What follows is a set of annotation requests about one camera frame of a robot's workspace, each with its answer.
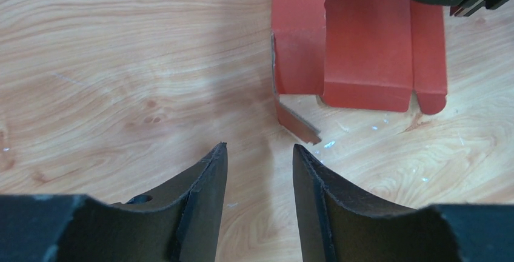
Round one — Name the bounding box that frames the red paper box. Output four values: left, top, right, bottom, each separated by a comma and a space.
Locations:
271, 0, 447, 144

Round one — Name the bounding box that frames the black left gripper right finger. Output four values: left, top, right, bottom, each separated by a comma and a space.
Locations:
293, 144, 513, 261

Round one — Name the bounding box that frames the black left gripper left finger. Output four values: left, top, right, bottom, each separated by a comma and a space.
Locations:
1, 143, 228, 261

